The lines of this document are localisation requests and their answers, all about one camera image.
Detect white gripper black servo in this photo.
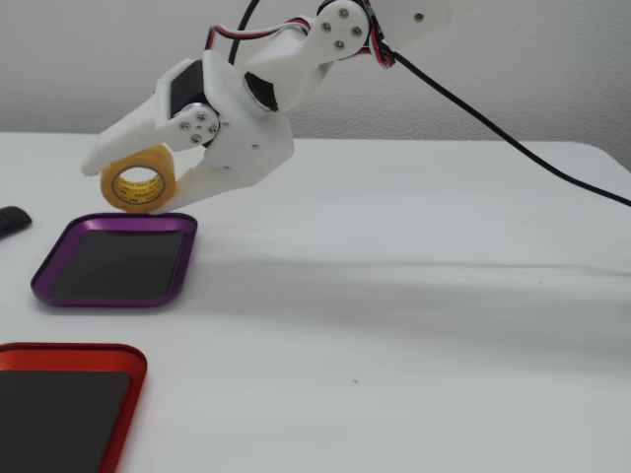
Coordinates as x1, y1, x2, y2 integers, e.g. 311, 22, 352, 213
80, 50, 296, 217

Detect yellow masking tape roll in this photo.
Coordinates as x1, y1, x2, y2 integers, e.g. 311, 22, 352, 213
99, 143, 178, 215

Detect purple metal tray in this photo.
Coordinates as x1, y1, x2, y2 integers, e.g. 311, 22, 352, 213
30, 211, 200, 309

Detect small black object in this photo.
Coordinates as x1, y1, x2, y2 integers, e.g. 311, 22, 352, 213
0, 206, 34, 241

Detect red metal tray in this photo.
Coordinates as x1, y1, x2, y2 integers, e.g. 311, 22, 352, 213
0, 341, 149, 473

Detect red white servo wires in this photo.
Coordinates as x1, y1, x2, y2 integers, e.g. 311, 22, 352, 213
364, 0, 398, 71
205, 17, 317, 53

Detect black cable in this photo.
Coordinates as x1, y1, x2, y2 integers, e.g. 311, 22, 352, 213
226, 0, 631, 208

